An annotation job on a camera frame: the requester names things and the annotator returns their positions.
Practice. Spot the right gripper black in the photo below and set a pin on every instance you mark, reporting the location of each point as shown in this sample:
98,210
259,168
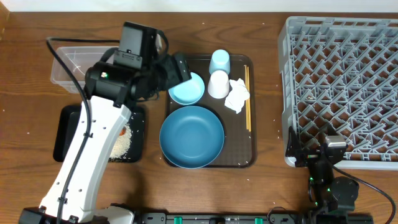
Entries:
295,149

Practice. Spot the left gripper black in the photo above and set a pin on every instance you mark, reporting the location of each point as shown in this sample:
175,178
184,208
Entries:
174,74

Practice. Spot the light blue bowl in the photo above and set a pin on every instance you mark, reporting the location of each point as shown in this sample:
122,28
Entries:
188,92

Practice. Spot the light blue cup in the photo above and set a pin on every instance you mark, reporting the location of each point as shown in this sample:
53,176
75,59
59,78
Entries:
220,60

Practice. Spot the orange carrot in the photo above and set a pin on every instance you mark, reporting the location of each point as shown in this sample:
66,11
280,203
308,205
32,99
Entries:
123,131

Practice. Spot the pink cup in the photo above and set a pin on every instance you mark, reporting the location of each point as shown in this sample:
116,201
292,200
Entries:
218,86

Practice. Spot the white tissue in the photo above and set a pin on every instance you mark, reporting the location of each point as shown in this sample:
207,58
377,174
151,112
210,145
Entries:
236,98

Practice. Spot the pile of white rice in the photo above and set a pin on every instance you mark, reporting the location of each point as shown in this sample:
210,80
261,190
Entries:
128,148

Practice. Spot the dark blue plate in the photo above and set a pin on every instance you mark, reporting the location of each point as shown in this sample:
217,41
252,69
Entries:
191,137

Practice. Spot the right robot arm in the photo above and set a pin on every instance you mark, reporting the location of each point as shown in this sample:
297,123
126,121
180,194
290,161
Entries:
333,196

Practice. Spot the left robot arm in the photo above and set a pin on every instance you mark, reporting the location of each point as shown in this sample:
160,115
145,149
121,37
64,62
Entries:
106,107

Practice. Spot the grey dishwasher rack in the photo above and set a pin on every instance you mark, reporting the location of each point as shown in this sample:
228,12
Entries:
342,72

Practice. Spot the clear plastic container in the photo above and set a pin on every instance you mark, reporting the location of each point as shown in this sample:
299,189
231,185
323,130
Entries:
81,60

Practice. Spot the brown serving tray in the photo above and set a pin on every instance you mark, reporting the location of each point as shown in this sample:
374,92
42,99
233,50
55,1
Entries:
239,150

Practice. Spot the black plastic tray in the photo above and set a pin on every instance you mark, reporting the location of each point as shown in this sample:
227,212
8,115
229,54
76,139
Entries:
69,118

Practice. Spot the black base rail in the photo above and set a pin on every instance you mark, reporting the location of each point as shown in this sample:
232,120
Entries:
274,217

